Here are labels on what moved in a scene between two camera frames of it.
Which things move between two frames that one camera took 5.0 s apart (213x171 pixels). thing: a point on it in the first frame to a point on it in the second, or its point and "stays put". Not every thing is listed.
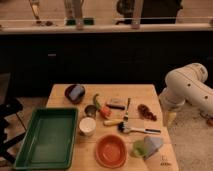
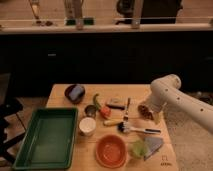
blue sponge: (76, 92) stays put
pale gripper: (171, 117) to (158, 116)
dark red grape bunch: (145, 113) stays put
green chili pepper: (95, 102) stays put
